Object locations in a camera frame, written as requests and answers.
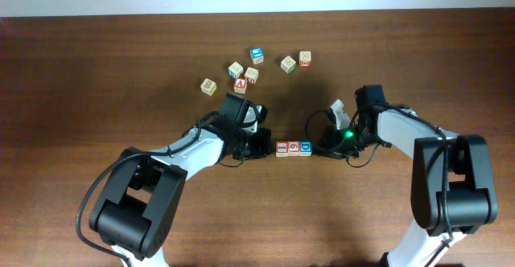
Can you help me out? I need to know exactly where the red letter I block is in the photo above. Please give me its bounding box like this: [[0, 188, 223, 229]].
[[275, 142, 289, 157]]

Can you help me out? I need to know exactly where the blue letter D block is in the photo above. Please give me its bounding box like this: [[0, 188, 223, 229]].
[[299, 141, 312, 156]]

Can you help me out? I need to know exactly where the red number 9 block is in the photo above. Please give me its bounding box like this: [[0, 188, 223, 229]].
[[287, 141, 300, 156]]

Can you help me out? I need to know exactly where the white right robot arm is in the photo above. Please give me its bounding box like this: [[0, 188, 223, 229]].
[[312, 84, 498, 267]]

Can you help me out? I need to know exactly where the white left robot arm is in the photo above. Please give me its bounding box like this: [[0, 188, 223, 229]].
[[83, 92, 273, 266]]

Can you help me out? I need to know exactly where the red letter A block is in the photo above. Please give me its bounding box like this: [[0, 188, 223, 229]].
[[233, 78, 248, 94]]

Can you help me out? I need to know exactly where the wooden block red side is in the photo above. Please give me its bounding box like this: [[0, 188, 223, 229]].
[[244, 67, 259, 84]]

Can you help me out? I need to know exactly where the plain wooden block near left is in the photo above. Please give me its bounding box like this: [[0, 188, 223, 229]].
[[200, 78, 217, 96]]

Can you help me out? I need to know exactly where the wooden block blue side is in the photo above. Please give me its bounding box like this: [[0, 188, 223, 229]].
[[228, 62, 244, 79]]

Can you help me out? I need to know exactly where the wooden block green print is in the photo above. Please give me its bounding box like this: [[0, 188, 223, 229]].
[[280, 55, 297, 73]]

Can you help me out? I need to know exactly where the blue top wooden block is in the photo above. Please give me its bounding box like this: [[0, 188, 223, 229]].
[[249, 47, 264, 64]]

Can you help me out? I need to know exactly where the wooden block red bottom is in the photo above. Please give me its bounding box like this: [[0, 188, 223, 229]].
[[299, 51, 312, 67]]

